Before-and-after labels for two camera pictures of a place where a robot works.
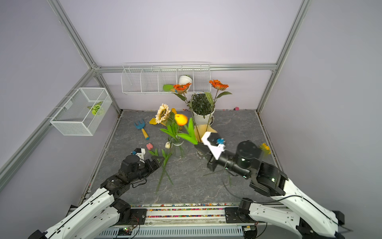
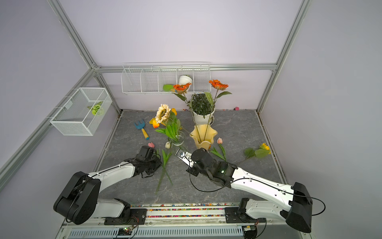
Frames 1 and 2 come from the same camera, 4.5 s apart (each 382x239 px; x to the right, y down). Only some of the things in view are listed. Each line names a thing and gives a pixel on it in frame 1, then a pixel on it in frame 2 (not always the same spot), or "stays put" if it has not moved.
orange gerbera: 182,88 stays put
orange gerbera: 218,84 stays put
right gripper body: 227,163 -> 194,170
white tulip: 164,159 stays put
